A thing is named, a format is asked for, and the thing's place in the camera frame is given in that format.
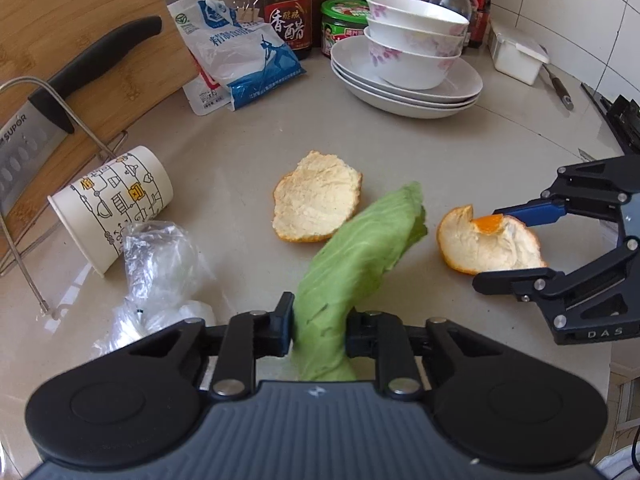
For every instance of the dark vinegar bottle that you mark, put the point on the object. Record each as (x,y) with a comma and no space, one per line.
(287,15)

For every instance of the white plate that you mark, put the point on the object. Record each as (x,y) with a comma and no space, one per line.
(415,112)
(352,67)
(470,100)

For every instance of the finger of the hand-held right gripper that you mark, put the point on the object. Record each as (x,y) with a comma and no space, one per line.
(515,282)
(540,212)

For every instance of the clear plastic wrap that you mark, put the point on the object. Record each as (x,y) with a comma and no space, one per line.
(155,260)

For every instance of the red label sauce bottle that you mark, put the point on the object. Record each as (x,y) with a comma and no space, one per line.
(481,5)

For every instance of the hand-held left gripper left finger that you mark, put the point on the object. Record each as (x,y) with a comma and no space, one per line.
(287,322)

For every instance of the orange peel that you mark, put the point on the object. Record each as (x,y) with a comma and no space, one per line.
(315,195)
(500,250)

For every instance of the white and blue plastic bag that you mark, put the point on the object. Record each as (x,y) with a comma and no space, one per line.
(235,70)

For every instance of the printed white paper cup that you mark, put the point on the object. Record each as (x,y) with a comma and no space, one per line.
(115,200)

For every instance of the black glass gas stove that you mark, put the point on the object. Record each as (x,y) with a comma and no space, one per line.
(625,120)

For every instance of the green-lid jar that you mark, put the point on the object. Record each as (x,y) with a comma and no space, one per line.
(342,27)

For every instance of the white plastic lidded container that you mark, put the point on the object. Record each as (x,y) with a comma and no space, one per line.
(517,55)

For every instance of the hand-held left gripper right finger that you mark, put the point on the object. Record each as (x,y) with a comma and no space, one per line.
(354,335)

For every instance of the pale green cabbage leaf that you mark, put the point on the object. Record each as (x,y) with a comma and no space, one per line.
(350,260)

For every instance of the metal spatula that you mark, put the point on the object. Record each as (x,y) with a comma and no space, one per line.
(560,87)

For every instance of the wooden cutting board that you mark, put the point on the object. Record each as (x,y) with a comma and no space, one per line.
(100,10)

